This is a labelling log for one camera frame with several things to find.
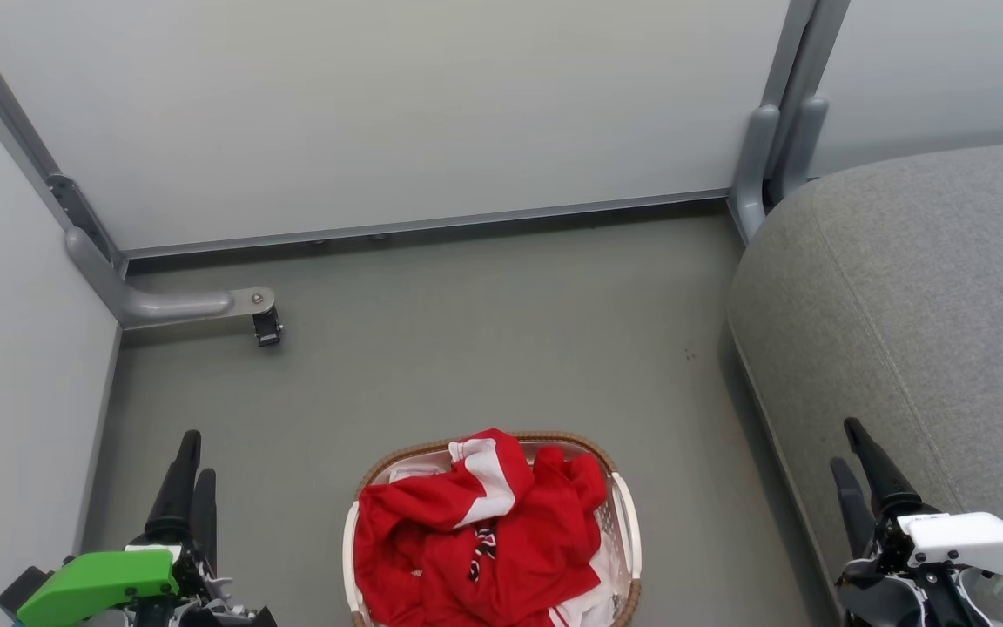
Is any grey metal partition foot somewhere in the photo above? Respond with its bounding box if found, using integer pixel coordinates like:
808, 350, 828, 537
64, 225, 278, 332

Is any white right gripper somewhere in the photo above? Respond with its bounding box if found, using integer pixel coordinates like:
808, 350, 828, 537
831, 418, 1003, 627

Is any grey partition bottom rail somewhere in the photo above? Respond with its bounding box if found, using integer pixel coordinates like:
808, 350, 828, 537
123, 189, 733, 260

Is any black caster wheel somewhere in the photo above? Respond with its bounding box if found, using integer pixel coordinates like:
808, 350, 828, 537
252, 307, 284, 348

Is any slim grey partition post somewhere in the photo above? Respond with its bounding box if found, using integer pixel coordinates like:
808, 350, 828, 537
0, 0, 130, 281

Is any grey fabric sofa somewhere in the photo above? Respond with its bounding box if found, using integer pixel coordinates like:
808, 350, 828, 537
726, 139, 1003, 627

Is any white basket with wicker rim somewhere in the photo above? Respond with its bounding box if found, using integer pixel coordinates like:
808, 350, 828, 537
342, 431, 643, 627

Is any white cloth basket liner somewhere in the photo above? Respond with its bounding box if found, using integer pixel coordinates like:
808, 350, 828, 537
387, 448, 631, 627

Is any double grey partition post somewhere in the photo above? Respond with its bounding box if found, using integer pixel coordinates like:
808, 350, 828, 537
730, 0, 852, 243

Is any red shirt with white sleeves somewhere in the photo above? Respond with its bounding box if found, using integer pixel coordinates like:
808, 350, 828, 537
353, 428, 609, 627

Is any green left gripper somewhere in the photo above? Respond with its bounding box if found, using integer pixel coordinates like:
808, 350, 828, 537
17, 429, 278, 627

